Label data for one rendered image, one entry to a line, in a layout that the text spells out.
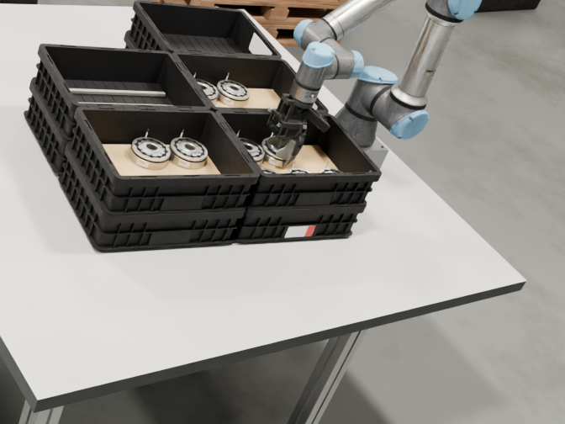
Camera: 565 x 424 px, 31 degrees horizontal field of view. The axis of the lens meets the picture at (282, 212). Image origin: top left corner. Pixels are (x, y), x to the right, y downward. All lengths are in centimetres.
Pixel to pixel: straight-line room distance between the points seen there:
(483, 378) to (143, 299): 180
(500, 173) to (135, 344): 330
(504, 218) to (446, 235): 180
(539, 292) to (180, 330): 245
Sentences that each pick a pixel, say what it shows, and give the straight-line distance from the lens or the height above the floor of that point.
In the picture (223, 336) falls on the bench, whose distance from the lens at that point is 242.
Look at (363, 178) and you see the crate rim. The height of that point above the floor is 92.
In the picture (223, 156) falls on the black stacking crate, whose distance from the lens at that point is 271.
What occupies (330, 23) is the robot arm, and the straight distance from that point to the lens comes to 284.
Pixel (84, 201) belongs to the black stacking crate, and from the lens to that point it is 257.
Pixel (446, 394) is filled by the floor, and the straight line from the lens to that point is 375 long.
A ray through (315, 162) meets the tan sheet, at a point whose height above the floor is 83.
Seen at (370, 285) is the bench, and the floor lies 70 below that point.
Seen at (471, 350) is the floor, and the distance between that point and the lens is 401.
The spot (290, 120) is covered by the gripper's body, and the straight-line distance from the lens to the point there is 275.
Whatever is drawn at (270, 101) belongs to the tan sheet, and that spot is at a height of 83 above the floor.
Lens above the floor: 225
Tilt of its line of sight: 32 degrees down
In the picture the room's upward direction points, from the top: 23 degrees clockwise
